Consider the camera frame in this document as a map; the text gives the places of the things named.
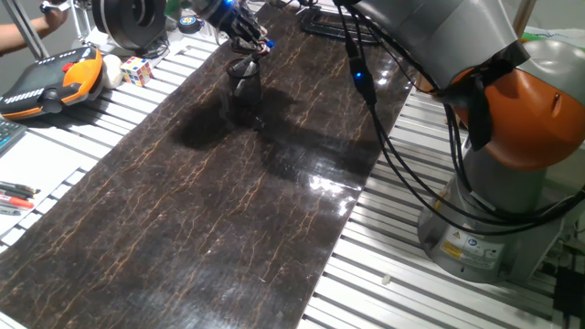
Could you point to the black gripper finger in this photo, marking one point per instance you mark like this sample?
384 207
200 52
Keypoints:
261 41
244 48

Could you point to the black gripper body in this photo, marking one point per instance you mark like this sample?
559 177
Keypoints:
237 20

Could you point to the blue white marker pen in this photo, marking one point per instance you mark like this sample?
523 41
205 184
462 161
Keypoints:
270 44

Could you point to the silver orange robot arm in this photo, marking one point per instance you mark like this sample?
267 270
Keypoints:
457 32

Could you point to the person right forearm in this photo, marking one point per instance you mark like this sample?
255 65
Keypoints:
13 39

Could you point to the black mesh pen holder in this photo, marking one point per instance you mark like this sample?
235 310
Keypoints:
247 91

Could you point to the black pen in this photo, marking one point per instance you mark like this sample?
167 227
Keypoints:
13 194
18 186

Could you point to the grey blue pen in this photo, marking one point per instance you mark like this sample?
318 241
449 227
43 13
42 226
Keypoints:
9 211

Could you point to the person right hand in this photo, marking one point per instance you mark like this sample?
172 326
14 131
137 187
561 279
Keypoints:
55 20

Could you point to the grey marker black cap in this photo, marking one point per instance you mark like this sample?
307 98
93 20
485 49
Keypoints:
250 68

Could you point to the black round puck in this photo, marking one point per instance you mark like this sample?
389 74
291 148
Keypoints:
188 22

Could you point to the black C-clamp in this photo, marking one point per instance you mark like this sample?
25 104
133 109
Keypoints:
320 32

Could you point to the Rubik's cube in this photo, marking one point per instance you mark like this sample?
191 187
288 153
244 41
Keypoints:
136 71

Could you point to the black filament spool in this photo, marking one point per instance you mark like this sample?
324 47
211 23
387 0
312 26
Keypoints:
109 23

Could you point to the white round object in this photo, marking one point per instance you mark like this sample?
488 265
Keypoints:
112 71

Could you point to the orange black teach pendant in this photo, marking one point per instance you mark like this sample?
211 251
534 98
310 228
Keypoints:
82 73

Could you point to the dark marble pattern mat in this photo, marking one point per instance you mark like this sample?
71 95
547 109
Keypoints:
183 237

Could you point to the large white paper sheet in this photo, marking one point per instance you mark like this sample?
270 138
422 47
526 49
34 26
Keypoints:
36 164

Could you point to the small white scrap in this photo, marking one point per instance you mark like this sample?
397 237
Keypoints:
386 279

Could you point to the red marker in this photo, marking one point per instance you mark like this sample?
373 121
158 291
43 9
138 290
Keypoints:
16 201

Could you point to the aluminium frame post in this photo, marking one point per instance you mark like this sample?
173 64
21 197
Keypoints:
25 27

